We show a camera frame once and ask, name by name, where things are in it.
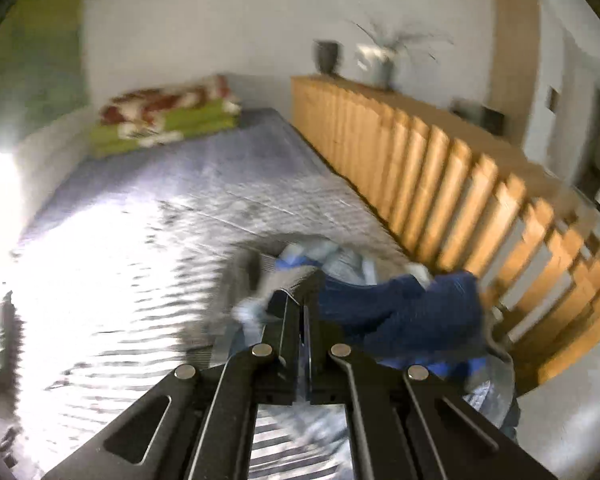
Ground potted spider plant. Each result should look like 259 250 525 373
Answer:
350 18 455 90

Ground dark ceramic vase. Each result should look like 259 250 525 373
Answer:
313 40 340 76

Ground dark grey pillow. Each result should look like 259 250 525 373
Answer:
0 292 22 415

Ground green folded blanket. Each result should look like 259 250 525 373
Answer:
90 100 242 158

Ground wooden door panel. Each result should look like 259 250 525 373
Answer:
488 0 541 148

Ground striped blue white bedspread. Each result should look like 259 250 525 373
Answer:
9 110 406 479

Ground light blue denim jacket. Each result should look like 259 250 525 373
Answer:
232 237 520 439

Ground dark grey knit garment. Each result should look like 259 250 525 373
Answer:
210 236 313 346

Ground blue pinstriped garment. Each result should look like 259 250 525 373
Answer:
274 253 489 376

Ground red floral folded blanket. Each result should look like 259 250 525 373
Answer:
98 74 239 126

